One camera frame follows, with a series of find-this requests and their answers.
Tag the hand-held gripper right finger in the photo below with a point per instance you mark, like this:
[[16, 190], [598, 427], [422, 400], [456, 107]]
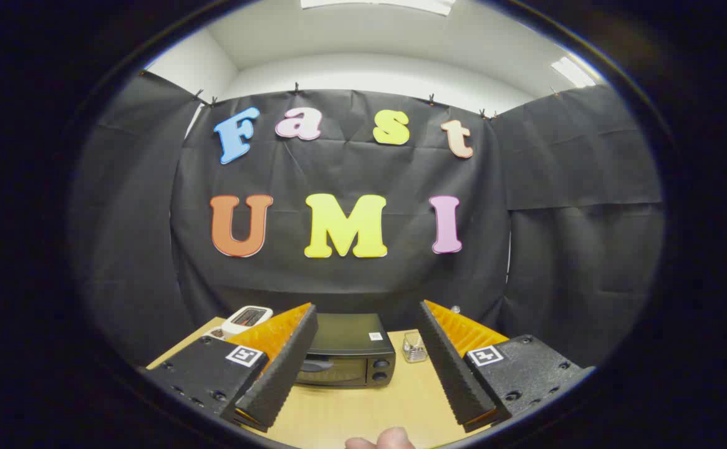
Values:
[[447, 368]]

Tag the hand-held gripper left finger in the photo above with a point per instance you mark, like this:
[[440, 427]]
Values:
[[288, 368]]

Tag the black toaster oven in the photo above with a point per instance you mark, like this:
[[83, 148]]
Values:
[[351, 337]]

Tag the white pop-up toaster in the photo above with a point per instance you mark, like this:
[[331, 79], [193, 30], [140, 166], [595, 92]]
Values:
[[245, 319]]

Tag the clear ribbed glass cup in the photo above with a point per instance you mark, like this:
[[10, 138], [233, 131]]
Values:
[[414, 349]]

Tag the small white bowl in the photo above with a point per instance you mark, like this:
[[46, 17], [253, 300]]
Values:
[[216, 333]]

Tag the black backdrop cloth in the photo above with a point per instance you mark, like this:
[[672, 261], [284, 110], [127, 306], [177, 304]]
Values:
[[351, 168]]

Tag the wide ceiling light panel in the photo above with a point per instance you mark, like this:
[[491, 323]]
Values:
[[376, 5]]

